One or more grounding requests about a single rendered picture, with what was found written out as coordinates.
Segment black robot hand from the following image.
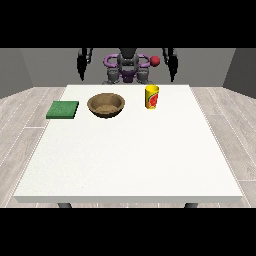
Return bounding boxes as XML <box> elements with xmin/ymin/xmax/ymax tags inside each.
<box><xmin>76</xmin><ymin>48</ymin><xmax>94</xmax><ymax>82</ymax></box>
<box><xmin>161</xmin><ymin>48</ymin><xmax>179</xmax><ymax>83</ymax></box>

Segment yellow cup with melon print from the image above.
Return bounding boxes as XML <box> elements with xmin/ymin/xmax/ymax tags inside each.
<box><xmin>144</xmin><ymin>84</ymin><xmax>160</xmax><ymax>110</ymax></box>

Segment small red ball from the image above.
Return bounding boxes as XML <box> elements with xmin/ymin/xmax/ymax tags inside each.
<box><xmin>150</xmin><ymin>55</ymin><xmax>161</xmax><ymax>67</ymax></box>

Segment grey robot trunk purple rings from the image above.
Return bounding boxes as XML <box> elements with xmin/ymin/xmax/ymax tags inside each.
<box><xmin>102</xmin><ymin>48</ymin><xmax>155</xmax><ymax>85</ymax></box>

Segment brown wooden bowl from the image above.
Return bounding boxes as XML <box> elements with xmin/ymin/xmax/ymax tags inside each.
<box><xmin>86</xmin><ymin>92</ymin><xmax>126</xmax><ymax>119</ymax></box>

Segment green square pad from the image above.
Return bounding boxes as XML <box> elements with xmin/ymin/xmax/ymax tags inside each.
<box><xmin>45</xmin><ymin>100</ymin><xmax>80</xmax><ymax>120</ymax></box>

